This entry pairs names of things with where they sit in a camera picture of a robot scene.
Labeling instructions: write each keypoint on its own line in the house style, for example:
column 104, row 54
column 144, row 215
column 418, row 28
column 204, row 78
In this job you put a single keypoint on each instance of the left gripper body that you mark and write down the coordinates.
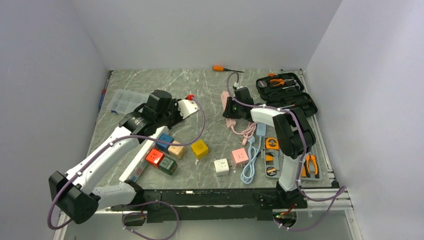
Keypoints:
column 171, row 117

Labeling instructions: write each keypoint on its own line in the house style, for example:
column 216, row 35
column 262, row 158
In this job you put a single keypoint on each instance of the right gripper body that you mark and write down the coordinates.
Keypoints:
column 233, row 109

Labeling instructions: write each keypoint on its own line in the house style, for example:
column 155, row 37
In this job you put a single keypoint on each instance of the pink power strip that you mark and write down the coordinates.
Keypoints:
column 230, row 123

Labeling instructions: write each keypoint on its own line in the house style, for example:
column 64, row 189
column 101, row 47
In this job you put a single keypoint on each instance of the blue power strip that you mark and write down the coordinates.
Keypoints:
column 261, row 129

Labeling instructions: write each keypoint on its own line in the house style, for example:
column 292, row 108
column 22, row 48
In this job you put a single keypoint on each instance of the clear screw box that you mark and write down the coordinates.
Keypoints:
column 125, row 101

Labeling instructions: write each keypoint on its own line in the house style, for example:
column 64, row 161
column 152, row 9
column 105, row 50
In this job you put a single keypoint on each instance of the beige cube plug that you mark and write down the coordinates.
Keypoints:
column 177, row 151

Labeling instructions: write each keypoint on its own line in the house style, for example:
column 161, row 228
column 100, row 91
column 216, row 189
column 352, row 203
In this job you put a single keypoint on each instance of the pink cube plug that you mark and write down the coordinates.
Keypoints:
column 240, row 157

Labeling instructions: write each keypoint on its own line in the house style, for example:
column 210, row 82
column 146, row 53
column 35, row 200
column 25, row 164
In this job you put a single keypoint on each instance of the black tool case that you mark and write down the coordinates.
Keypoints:
column 285, row 90

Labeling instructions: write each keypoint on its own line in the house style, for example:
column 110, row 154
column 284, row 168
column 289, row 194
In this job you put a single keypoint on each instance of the yellow cube plug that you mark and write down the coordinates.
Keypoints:
column 199, row 149

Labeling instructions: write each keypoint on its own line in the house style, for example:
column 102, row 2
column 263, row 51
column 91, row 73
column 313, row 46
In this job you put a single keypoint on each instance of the white cube plug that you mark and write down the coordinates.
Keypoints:
column 221, row 167

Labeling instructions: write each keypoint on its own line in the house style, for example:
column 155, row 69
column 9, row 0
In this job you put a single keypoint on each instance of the grey tool tray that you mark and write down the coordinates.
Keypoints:
column 273, row 159

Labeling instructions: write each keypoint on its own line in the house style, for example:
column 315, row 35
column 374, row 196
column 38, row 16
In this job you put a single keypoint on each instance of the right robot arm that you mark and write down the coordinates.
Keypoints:
column 294, row 134

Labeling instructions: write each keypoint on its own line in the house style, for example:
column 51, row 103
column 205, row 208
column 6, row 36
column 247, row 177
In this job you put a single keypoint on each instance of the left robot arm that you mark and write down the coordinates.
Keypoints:
column 75, row 195

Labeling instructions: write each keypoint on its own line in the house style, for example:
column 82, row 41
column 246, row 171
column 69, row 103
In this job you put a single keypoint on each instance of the blue cube plug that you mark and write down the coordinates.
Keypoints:
column 163, row 144

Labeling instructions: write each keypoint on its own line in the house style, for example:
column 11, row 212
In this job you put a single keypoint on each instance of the red cube plug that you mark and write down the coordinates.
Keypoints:
column 154, row 157

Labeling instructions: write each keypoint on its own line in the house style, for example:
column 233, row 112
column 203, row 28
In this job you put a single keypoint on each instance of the green cube plug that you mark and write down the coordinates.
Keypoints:
column 168, row 165

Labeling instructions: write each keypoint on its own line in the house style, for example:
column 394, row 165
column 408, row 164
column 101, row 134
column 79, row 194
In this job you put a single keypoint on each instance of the orange screwdriver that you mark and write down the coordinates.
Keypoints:
column 218, row 68

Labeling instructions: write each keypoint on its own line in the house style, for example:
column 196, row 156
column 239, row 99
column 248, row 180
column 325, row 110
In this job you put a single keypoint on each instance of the blue pen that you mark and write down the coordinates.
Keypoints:
column 102, row 96

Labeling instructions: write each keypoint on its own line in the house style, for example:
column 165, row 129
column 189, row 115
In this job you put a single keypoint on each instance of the orange pliers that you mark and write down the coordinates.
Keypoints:
column 310, row 167

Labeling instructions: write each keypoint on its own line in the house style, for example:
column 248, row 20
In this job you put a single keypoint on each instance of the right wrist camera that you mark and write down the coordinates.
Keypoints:
column 236, row 86

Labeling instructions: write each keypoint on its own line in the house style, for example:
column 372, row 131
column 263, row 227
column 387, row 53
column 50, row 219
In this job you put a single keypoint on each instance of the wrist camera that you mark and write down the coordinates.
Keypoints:
column 236, row 86
column 187, row 106

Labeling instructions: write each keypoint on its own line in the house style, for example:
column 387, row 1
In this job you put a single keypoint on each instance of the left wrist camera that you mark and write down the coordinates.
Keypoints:
column 187, row 106

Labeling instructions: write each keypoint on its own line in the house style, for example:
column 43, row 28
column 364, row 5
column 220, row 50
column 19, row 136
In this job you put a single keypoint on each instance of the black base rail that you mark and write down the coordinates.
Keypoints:
column 215, row 204

